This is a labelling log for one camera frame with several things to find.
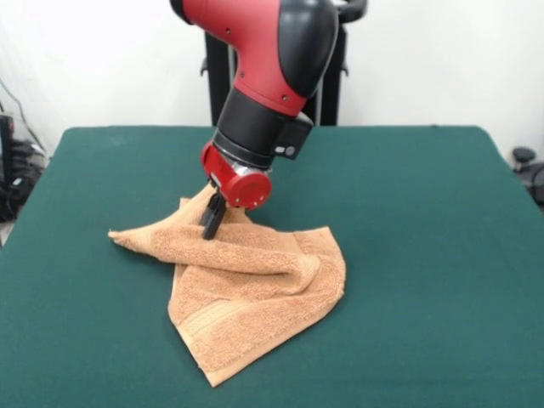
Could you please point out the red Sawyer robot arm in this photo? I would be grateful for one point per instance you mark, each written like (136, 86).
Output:
(263, 55)

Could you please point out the black electronics box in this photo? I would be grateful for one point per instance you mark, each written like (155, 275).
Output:
(7, 161)

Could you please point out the grey office chair base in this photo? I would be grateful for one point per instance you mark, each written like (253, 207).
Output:
(527, 166)

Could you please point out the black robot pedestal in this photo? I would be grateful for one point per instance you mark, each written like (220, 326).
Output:
(219, 98)

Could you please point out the dark green table cloth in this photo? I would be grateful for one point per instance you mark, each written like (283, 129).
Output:
(425, 276)

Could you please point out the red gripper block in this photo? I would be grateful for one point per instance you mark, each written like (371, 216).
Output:
(248, 191)

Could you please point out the tan terry towel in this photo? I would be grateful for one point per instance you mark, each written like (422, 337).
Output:
(255, 293)

